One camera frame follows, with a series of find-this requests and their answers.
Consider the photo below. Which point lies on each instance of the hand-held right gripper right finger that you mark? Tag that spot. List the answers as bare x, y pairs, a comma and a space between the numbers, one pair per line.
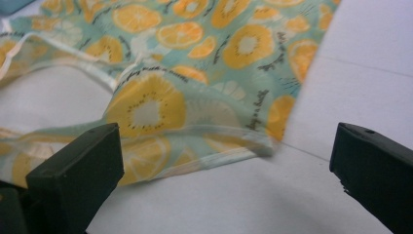
376, 169

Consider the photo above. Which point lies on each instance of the citrus print tote bag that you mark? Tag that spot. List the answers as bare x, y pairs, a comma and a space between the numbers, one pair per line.
201, 84

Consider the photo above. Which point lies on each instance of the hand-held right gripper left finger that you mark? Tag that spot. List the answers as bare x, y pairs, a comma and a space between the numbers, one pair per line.
74, 175

